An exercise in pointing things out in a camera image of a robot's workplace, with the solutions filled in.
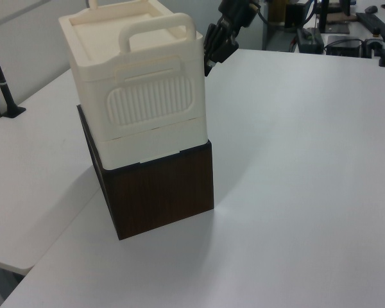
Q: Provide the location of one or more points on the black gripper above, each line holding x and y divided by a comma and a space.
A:
221, 40

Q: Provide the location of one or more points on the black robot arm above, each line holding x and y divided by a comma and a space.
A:
235, 11

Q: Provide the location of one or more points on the cream plastic storage cabinet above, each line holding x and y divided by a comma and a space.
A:
138, 106

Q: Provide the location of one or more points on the black computer tower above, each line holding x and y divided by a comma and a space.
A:
293, 16

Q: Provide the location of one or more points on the black monitor stand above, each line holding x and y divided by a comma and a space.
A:
323, 16

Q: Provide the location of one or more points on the black electronics box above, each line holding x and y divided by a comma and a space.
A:
343, 46

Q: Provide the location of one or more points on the dark brown wooden box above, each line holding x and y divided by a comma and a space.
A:
160, 195

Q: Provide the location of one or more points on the black keyboard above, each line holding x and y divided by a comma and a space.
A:
373, 20

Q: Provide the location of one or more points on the black computer mouse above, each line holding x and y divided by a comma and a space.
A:
371, 9

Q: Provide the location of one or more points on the black camera pole with clamp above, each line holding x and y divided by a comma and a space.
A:
7, 93

